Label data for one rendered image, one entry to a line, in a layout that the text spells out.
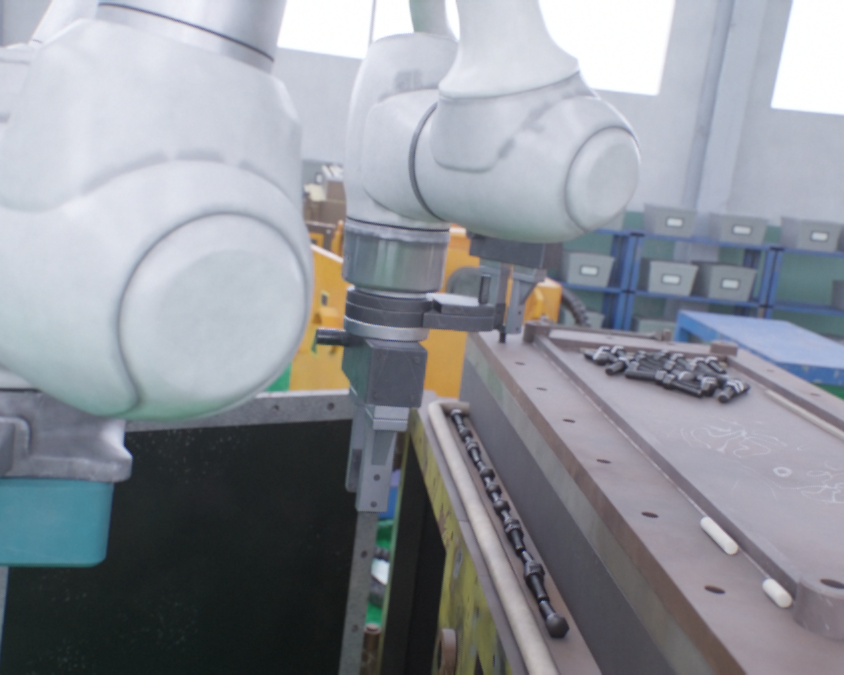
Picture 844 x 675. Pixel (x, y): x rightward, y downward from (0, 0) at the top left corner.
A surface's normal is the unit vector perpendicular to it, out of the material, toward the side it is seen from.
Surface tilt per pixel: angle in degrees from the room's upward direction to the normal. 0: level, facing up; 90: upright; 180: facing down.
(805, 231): 95
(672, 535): 0
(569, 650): 0
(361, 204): 101
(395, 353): 90
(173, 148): 76
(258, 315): 96
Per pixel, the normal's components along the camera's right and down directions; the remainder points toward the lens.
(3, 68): 0.13, -0.57
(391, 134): -0.71, -0.11
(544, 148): -0.40, -0.11
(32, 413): 0.51, 0.12
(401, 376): 0.21, 0.20
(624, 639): -0.99, -0.11
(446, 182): -0.83, 0.29
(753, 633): 0.12, -0.98
